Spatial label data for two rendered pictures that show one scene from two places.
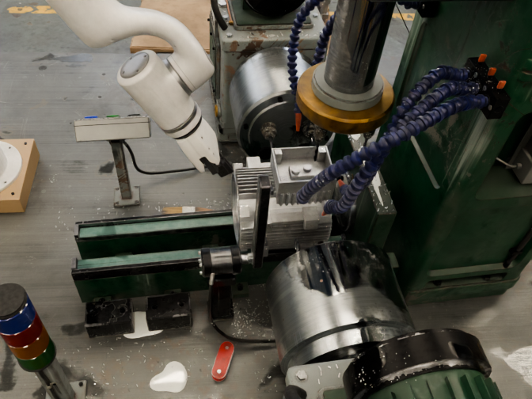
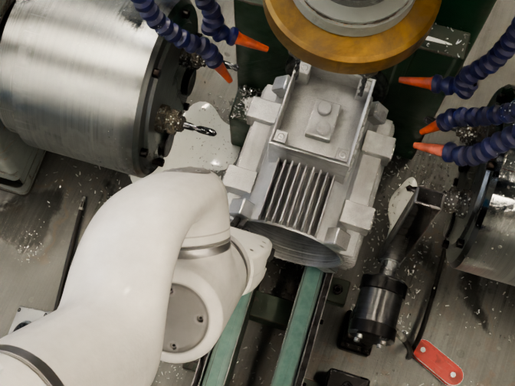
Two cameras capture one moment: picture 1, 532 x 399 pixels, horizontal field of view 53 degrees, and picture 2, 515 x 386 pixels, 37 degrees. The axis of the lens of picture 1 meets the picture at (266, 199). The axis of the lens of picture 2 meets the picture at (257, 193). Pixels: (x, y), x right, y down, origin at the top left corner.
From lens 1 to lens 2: 72 cm
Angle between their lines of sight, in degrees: 34
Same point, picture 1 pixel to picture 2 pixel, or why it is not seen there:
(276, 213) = (352, 191)
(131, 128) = not seen: hidden behind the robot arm
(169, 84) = (224, 269)
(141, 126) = not seen: hidden behind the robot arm
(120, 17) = (145, 311)
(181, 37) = (195, 205)
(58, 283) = not seen: outside the picture
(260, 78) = (86, 80)
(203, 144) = (260, 252)
